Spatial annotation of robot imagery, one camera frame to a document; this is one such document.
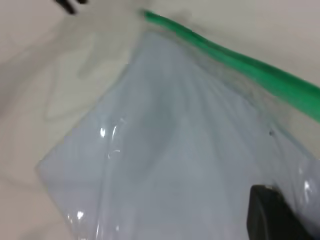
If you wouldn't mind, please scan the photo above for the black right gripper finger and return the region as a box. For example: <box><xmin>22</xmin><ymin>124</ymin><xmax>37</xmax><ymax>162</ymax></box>
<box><xmin>246</xmin><ymin>184</ymin><xmax>313</xmax><ymax>240</ymax></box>

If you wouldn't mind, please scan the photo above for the green zipper slider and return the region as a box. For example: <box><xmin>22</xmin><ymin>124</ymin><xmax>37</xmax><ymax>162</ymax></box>
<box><xmin>142</xmin><ymin>8</ymin><xmax>161</xmax><ymax>25</ymax></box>

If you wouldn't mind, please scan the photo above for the clear plastic zipper bag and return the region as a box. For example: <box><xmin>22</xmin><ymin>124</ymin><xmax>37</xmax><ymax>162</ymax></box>
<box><xmin>34</xmin><ymin>8</ymin><xmax>320</xmax><ymax>240</ymax></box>

